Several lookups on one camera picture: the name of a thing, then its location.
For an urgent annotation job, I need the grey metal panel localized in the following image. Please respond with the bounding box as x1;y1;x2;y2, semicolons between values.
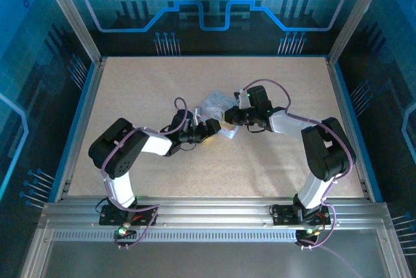
19;227;407;278

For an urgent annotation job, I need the aluminium frame post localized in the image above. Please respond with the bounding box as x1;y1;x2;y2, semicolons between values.
327;0;384;64
36;0;107;64

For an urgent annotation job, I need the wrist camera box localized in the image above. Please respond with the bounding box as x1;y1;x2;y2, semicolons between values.
234;88;253;110
193;106;205;127

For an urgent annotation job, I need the slotted grey cable duct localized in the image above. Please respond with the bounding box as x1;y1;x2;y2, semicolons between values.
51;229;302;242

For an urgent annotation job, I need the led circuit board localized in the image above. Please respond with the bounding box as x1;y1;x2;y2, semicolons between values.
296;227;321;240
114;224;137;240

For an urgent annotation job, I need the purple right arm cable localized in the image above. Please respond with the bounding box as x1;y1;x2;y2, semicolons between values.
242;78;356;250

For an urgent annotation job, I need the right LED circuit board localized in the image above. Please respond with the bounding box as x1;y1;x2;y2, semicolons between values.
296;227;321;240

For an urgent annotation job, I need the aluminium side rail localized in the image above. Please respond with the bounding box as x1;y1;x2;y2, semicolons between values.
326;57;384;203
53;57;107;203

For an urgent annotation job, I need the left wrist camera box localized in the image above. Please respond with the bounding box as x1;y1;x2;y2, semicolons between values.
193;106;205;127

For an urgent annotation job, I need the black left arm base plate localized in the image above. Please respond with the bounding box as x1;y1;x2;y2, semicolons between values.
99;205;159;227

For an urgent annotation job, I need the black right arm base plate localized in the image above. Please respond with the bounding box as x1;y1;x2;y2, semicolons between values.
271;204;332;227

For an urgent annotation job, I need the aluminium front rail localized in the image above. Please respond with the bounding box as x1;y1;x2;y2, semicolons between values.
37;197;396;232

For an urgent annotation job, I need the left LED circuit board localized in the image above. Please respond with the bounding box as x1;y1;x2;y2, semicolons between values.
114;224;137;240

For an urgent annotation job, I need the clear zip pouch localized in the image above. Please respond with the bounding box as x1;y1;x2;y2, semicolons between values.
194;89;242;141

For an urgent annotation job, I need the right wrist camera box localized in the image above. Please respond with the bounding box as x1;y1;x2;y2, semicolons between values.
234;88;253;110

